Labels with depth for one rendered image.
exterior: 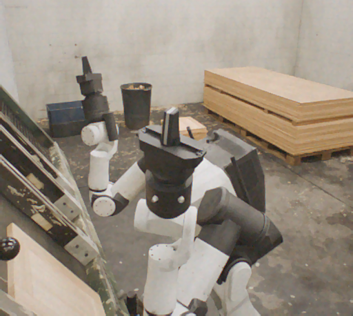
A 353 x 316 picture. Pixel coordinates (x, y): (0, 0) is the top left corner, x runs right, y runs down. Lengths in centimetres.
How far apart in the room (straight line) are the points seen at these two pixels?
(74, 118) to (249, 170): 452
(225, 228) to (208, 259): 8
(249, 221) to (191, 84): 616
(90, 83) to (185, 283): 68
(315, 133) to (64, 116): 340
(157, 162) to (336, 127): 423
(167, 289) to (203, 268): 12
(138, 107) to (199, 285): 473
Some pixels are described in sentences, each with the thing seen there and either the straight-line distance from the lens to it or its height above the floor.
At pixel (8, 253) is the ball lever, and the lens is 63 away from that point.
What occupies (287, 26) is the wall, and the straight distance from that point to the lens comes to 795.
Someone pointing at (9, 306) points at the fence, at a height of 128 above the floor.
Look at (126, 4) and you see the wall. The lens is 642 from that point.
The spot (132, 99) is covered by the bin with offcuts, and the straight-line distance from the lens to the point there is 544.
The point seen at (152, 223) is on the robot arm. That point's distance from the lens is 71.
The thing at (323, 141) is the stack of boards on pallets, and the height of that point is 27.
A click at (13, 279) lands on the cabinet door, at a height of 123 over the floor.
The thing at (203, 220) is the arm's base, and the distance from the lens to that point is 89.
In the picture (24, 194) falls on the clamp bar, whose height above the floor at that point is 122.
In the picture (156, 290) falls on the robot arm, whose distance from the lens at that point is 80.
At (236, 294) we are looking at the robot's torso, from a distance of 133.
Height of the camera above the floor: 180
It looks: 20 degrees down
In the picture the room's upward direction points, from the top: straight up
